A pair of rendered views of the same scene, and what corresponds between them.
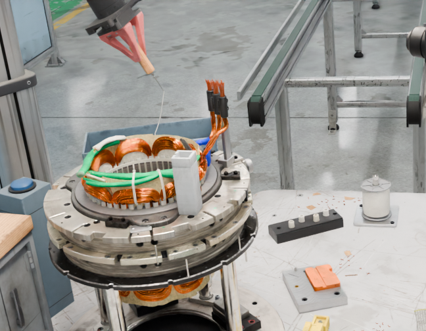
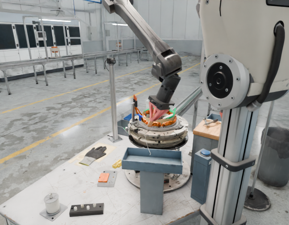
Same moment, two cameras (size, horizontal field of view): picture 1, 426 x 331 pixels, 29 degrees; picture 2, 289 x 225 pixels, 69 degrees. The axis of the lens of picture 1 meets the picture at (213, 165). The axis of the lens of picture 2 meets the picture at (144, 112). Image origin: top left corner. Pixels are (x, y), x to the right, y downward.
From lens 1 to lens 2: 2.21 m
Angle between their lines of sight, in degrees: 134
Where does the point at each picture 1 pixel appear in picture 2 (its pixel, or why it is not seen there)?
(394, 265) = (76, 182)
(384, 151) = not seen: outside the picture
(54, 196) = (185, 124)
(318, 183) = not seen: outside the picture
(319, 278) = (105, 177)
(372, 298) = (94, 172)
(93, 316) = (180, 181)
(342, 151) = not seen: outside the picture
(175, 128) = (139, 164)
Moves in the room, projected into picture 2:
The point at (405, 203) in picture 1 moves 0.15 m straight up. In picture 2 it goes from (33, 216) to (26, 189)
